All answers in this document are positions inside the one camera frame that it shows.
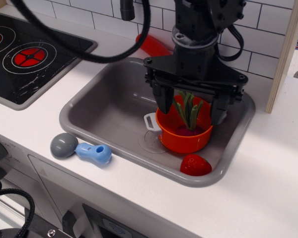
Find black braided cable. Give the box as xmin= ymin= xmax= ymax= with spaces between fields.
xmin=10 ymin=0 xmax=151 ymax=64

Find purple toy beet green leaves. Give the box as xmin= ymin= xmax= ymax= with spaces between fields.
xmin=173 ymin=91 xmax=204 ymax=136

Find orange toy pot grey handles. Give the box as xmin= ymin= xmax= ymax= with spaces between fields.
xmin=144 ymin=97 xmax=213 ymax=153

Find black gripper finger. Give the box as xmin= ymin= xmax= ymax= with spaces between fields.
xmin=153 ymin=83 xmax=174 ymax=114
xmin=210 ymin=97 xmax=229 ymax=125

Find toy oven front panel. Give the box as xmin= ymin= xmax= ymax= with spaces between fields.
xmin=0 ymin=128 xmax=149 ymax=238

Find black toy stove top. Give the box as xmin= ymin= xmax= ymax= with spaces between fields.
xmin=0 ymin=12 xmax=98 ymax=111

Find grey and blue toy scoop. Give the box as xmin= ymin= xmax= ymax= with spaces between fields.
xmin=50 ymin=133 xmax=112 ymax=165

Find light wooden post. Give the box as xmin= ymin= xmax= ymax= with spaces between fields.
xmin=265 ymin=0 xmax=298 ymax=114

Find red toy sausage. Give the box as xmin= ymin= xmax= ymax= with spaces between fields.
xmin=140 ymin=35 xmax=172 ymax=57

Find dark grey toy faucet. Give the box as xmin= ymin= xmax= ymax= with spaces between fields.
xmin=120 ymin=0 xmax=135 ymax=21

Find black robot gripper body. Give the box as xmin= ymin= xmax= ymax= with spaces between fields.
xmin=144 ymin=43 xmax=248 ymax=102

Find grey toy sink basin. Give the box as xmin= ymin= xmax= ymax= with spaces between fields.
xmin=60 ymin=58 xmax=255 ymax=187

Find red toy strawberry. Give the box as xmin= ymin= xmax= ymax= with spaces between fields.
xmin=180 ymin=154 xmax=212 ymax=176

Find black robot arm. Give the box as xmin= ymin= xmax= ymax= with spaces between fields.
xmin=144 ymin=0 xmax=248 ymax=125

